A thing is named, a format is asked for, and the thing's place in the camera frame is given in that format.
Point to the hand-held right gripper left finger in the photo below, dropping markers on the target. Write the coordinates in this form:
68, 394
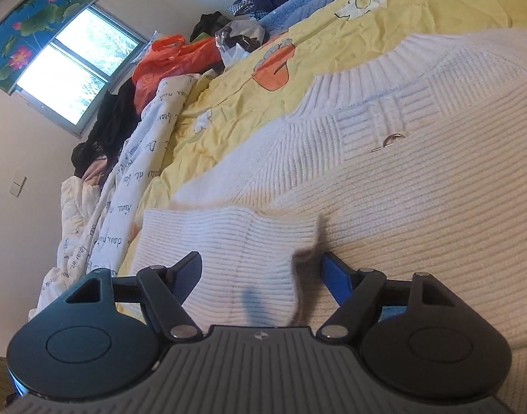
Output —
191, 269

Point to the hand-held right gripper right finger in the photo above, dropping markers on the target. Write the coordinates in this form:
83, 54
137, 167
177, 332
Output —
332, 268

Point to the white knit sweater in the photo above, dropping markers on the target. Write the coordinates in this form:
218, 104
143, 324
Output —
375, 202

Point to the black clothes pile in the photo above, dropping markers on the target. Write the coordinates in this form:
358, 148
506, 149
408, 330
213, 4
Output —
112, 120

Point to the white printed quilt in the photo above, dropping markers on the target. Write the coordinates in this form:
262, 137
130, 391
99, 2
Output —
129, 172

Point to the cream padded quilt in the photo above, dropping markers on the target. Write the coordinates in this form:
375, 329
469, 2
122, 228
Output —
73, 207

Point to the pink cloth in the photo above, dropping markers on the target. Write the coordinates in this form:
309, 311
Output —
93, 172

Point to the small metal pin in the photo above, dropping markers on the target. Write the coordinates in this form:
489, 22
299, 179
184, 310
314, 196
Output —
392, 138

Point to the orange plastic bag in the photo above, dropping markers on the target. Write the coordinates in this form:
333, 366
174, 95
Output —
177, 60

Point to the clear plastic bag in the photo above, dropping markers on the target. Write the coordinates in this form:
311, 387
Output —
233, 51

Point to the yellow floral bed sheet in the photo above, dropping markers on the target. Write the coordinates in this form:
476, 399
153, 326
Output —
332, 39

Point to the dark green garment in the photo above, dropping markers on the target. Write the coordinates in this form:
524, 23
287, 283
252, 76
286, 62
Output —
209, 23

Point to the sliding window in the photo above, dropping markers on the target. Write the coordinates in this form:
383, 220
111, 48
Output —
86, 39

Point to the light blue fleece blanket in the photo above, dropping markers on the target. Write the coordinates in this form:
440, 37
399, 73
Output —
306, 4

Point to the checkered cloth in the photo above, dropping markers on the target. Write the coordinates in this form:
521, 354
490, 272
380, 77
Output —
241, 8

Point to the blue lotus roller blind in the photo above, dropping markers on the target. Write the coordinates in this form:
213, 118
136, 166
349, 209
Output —
34, 17

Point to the white wall switch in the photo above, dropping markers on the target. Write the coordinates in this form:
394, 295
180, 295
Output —
18, 187

